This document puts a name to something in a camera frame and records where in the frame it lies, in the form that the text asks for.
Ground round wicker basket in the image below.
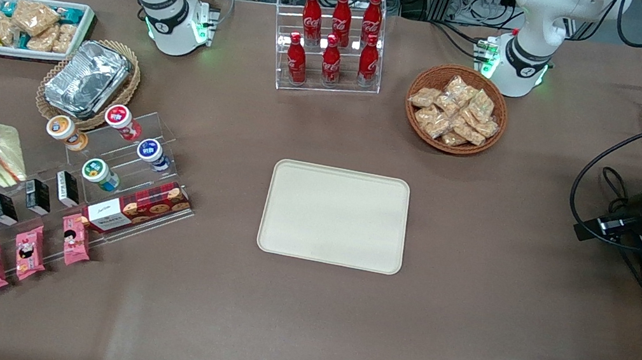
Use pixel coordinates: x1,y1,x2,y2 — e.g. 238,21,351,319
398,57,515,163

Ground clear acrylic stepped display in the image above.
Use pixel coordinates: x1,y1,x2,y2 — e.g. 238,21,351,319
0,86,209,304

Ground green lid yogurt cup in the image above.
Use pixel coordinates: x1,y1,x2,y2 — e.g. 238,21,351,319
78,155,124,194

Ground beige plastic tray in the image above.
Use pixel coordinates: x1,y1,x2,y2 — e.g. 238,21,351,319
255,156,416,277

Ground clear acrylic bottle rack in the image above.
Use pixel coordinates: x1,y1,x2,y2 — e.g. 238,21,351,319
262,0,394,106

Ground white rectangular plastic bin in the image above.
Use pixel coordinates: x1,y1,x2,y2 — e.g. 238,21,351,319
0,0,99,71

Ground red plaid cookie box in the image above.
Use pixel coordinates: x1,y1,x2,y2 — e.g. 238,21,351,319
79,169,196,248

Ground red cola bottle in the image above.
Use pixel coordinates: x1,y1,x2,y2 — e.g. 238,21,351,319
358,0,387,48
355,32,384,90
297,0,327,47
327,0,357,49
317,32,347,87
282,31,314,87

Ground blue lid yogurt cup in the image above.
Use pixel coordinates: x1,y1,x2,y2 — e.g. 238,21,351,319
134,137,175,175

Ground brown paper table cover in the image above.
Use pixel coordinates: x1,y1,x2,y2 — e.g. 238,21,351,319
0,0,642,360

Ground large puffed snack bag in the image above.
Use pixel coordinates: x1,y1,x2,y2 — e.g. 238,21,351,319
9,0,63,41

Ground oval wicker basket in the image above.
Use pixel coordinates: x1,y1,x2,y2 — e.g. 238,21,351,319
32,30,147,140

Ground orange lid yogurt cup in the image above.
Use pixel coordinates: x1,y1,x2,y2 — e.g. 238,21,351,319
42,113,92,154

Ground black looping cable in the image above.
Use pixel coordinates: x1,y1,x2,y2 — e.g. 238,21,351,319
563,104,642,252

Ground aluminium foil container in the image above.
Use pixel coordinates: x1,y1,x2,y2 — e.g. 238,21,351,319
40,34,137,126

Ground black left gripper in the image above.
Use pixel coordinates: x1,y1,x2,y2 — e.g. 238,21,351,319
572,181,642,251

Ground clear wrapped cracker pack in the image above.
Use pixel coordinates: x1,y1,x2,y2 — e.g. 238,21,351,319
410,103,456,142
439,128,470,150
470,115,501,140
442,73,481,106
465,87,498,126
408,84,443,111
431,92,464,120
448,116,490,148

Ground red lid yogurt cup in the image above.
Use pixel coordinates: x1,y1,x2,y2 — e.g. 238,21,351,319
102,102,147,144

